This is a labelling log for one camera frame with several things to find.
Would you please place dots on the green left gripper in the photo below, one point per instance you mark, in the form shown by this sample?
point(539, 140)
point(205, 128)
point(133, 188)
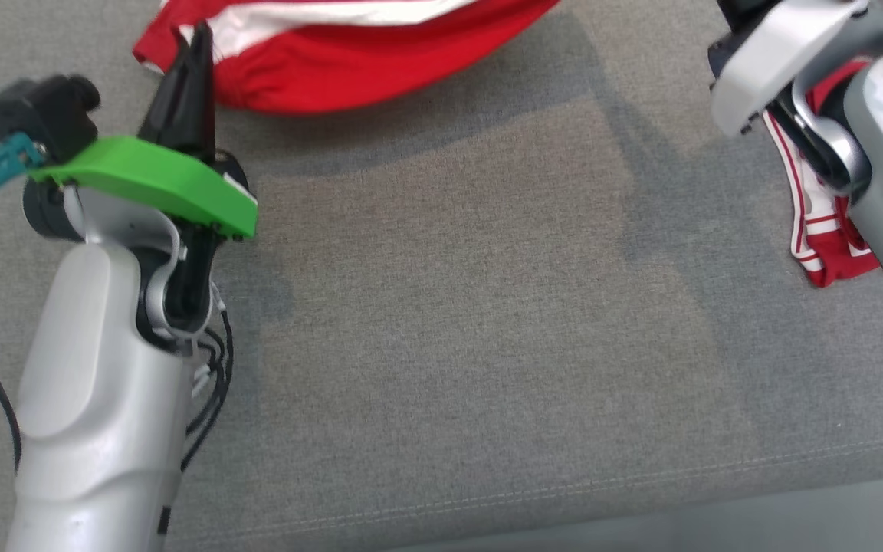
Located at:
point(150, 176)

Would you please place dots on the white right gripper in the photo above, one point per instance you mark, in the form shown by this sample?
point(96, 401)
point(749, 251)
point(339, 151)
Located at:
point(771, 54)

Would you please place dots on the red shorts with white stripe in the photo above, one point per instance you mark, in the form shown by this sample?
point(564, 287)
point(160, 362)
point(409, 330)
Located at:
point(349, 69)

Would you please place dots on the red white basketball jersey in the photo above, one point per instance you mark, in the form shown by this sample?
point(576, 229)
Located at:
point(832, 245)

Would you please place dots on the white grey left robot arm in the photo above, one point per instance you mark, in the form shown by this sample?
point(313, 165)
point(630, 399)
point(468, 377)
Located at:
point(89, 383)

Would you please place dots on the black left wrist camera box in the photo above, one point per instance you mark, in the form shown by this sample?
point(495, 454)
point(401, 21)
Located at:
point(43, 111)

